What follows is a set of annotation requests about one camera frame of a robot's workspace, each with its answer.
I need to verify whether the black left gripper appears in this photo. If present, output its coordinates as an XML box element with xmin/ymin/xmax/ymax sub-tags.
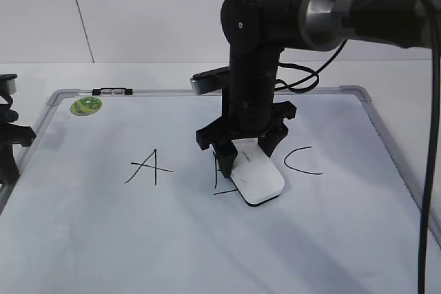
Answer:
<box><xmin>0</xmin><ymin>96</ymin><xmax>36</xmax><ymax>185</ymax></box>

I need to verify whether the round green magnet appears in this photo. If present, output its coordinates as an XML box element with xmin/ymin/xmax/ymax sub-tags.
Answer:
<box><xmin>70</xmin><ymin>96</ymin><xmax>103</xmax><ymax>116</ymax></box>

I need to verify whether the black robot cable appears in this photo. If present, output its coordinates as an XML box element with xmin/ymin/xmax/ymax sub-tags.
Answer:
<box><xmin>247</xmin><ymin>0</ymin><xmax>441</xmax><ymax>294</ymax></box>

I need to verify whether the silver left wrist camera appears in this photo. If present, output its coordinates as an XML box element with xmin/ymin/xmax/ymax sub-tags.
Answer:
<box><xmin>0</xmin><ymin>73</ymin><xmax>17</xmax><ymax>95</ymax></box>

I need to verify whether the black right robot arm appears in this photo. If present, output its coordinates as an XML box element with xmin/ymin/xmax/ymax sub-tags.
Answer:
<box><xmin>191</xmin><ymin>0</ymin><xmax>440</xmax><ymax>177</ymax></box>

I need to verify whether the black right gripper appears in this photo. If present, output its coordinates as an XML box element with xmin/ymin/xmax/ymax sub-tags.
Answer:
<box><xmin>196</xmin><ymin>101</ymin><xmax>297</xmax><ymax>178</ymax></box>

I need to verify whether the white board eraser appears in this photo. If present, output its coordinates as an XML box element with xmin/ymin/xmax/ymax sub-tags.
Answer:
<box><xmin>230</xmin><ymin>139</ymin><xmax>285</xmax><ymax>207</ymax></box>

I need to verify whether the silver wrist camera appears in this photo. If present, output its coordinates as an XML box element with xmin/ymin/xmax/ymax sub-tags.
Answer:
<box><xmin>190</xmin><ymin>66</ymin><xmax>229</xmax><ymax>96</ymax></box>
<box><xmin>0</xmin><ymin>73</ymin><xmax>17</xmax><ymax>95</ymax></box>

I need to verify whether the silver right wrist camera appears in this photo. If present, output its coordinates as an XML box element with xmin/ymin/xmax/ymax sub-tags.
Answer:
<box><xmin>190</xmin><ymin>66</ymin><xmax>229</xmax><ymax>96</ymax></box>

